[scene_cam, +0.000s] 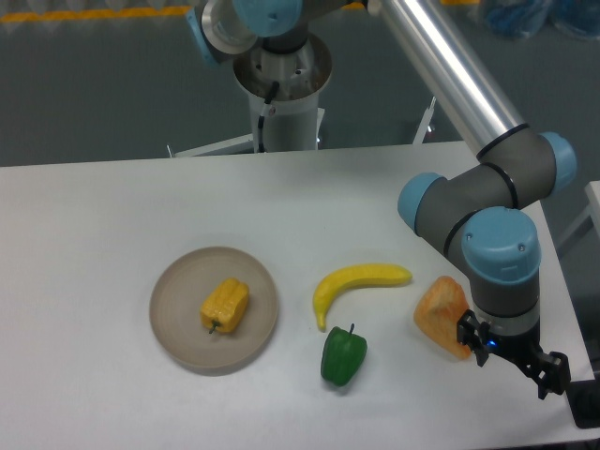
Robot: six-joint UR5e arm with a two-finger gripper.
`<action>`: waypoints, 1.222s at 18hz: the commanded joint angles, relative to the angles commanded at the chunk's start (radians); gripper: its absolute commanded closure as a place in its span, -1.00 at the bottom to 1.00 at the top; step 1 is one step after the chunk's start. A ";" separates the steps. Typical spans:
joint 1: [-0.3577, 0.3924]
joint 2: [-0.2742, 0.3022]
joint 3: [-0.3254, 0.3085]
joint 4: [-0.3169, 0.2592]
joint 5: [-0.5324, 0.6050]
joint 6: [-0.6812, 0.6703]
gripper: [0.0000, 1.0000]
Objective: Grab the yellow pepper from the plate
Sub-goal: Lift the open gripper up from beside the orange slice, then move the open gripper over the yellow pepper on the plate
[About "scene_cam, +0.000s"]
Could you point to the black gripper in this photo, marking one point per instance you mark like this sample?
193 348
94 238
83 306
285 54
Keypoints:
550 371

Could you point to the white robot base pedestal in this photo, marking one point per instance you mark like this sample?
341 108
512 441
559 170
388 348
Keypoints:
283 91

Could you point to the beige round plate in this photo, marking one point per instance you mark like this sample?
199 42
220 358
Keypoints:
176 303

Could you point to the orange toy mango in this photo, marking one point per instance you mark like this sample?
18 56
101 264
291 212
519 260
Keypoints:
437 314

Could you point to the green toy bell pepper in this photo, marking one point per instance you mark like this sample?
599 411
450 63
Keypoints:
343 354

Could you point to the yellow toy banana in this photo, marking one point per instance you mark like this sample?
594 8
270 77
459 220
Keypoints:
358 276

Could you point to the yellow toy bell pepper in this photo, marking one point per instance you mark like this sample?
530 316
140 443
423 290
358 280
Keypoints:
224 308

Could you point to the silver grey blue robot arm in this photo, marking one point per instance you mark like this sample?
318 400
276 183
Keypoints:
475 220

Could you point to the blue plastic bag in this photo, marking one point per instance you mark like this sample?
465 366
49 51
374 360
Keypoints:
523 19

